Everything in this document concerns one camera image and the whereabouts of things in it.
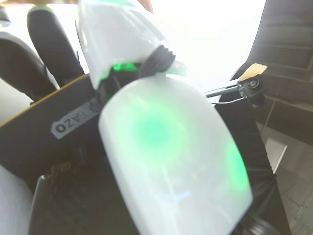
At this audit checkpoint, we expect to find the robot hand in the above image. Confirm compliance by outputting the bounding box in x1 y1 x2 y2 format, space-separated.
0 0 254 235

